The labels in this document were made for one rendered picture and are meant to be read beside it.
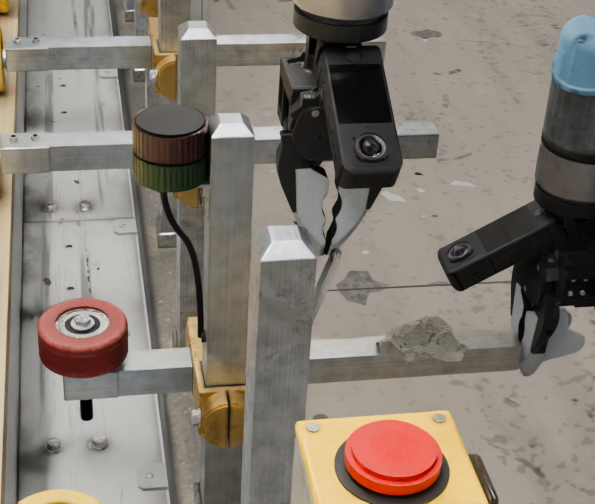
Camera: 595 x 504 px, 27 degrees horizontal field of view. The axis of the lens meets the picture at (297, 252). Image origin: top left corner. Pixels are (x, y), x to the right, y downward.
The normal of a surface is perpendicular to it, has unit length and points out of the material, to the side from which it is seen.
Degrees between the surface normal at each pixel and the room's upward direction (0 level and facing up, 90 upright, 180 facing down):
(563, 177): 90
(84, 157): 90
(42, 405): 0
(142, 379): 90
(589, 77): 87
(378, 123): 29
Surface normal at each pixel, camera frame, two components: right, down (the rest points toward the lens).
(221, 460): 0.17, 0.54
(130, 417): 0.05, -0.84
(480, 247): -0.45, -0.72
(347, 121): 0.14, -0.48
